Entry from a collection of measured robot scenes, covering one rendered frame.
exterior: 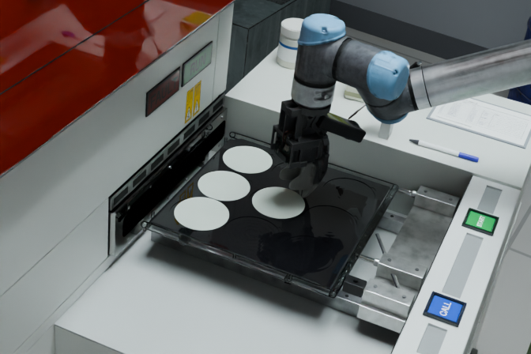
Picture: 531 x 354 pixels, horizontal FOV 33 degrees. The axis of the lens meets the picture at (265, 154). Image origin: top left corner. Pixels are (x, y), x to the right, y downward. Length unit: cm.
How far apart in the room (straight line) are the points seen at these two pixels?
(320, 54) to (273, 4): 238
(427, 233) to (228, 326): 43
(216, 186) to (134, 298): 28
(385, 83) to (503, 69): 22
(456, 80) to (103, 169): 62
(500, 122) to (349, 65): 56
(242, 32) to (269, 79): 169
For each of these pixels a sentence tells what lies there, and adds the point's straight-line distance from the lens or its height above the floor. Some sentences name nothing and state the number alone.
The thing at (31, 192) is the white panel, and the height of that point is 111.
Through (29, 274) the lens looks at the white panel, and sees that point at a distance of 140.
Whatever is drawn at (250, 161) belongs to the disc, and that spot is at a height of 90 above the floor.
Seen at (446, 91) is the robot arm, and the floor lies 117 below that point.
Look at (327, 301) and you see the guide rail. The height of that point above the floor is 83.
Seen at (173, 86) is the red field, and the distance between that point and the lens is 162.
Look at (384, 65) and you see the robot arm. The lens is 147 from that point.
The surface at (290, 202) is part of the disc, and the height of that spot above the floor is 90.
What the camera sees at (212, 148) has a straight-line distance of 187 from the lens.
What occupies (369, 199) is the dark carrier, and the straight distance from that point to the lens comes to 174.
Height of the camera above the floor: 187
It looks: 32 degrees down
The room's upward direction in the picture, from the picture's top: 7 degrees clockwise
